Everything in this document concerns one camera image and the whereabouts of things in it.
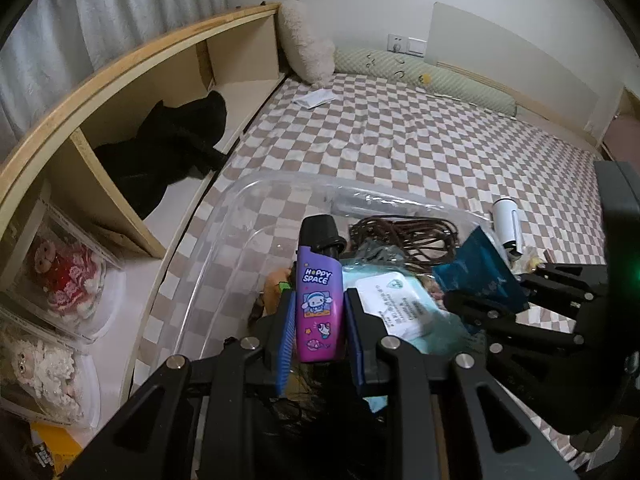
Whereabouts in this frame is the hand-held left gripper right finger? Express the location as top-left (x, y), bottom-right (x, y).
top-left (344, 288), bottom-right (581, 480)

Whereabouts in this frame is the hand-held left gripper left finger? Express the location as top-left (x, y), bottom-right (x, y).
top-left (60, 287), bottom-right (301, 480)

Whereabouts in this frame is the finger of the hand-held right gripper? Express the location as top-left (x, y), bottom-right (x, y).
top-left (518, 260), bottom-right (609, 319)
top-left (443, 289), bottom-right (584, 362)

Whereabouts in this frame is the purple cartoon-print vape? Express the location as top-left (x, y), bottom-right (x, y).
top-left (294, 214), bottom-right (347, 364)

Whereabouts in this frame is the blue foil packet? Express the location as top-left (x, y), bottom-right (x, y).
top-left (432, 226), bottom-right (532, 335)

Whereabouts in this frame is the clear plastic storage bin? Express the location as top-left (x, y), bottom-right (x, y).
top-left (164, 170), bottom-right (503, 361)

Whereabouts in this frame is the orange plush toy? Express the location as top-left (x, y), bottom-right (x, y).
top-left (261, 269), bottom-right (293, 317)

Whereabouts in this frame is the light blue wet wipes pack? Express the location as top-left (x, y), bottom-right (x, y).
top-left (345, 262), bottom-right (468, 411)

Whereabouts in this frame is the white cylindrical bottle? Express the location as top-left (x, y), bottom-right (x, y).
top-left (492, 198), bottom-right (524, 262)

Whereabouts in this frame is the brown white checkered blanket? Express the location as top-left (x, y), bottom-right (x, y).
top-left (129, 71), bottom-right (616, 461)

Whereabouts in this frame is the black cloth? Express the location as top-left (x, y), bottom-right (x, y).
top-left (94, 89), bottom-right (227, 221)

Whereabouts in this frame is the boxed doll in red dress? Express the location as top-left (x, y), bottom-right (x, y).
top-left (7, 207), bottom-right (127, 343)

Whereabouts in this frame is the long green bolster pillow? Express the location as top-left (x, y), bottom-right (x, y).
top-left (332, 47), bottom-right (522, 120)

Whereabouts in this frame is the white folded paper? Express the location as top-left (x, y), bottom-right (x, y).
top-left (295, 88), bottom-right (337, 110)

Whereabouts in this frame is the boxed doll in white dress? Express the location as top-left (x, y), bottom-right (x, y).
top-left (0, 317), bottom-right (102, 428)

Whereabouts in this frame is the yellow box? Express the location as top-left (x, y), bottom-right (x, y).
top-left (29, 420), bottom-right (87, 471)

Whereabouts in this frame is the wooden bedside shelf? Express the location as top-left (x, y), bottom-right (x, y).
top-left (0, 2), bottom-right (291, 431)

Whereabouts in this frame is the fluffy white pillow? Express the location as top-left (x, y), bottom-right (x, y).
top-left (277, 0), bottom-right (337, 87)

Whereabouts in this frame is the grey white curtain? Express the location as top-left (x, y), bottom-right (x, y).
top-left (0, 0), bottom-right (232, 148)

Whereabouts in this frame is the coiled brown cable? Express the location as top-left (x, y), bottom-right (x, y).
top-left (348, 215), bottom-right (460, 267)

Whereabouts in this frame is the beige wall panel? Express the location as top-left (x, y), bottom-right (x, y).
top-left (430, 2), bottom-right (602, 135)

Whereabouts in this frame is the white wall outlet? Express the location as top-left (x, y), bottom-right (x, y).
top-left (387, 33), bottom-right (427, 57)

